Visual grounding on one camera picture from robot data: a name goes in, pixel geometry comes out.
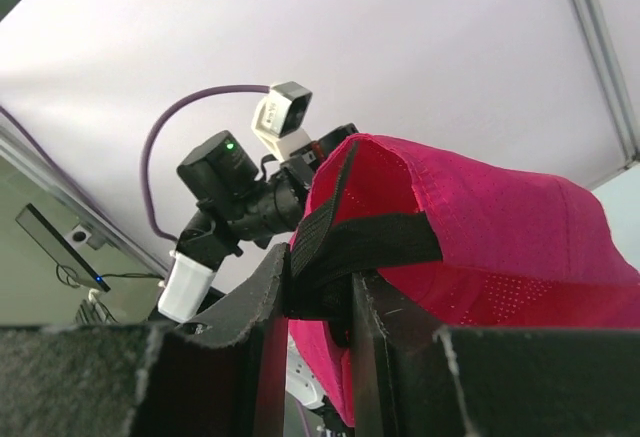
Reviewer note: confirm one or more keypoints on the right aluminium frame post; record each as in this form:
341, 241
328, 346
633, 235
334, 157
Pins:
591, 20

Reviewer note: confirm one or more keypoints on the magenta mesh cap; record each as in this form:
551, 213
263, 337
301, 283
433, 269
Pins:
473, 245

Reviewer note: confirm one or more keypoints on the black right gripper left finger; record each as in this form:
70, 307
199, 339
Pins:
103, 380

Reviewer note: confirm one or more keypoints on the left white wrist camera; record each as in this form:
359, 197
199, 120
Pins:
278, 119

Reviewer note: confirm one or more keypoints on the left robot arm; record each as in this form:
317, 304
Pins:
235, 197

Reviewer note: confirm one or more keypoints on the black bar device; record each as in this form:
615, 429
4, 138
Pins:
56, 246

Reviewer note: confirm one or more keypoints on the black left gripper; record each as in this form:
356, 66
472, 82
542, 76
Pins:
300, 168

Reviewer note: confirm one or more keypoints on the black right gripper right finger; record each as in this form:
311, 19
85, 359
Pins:
415, 376

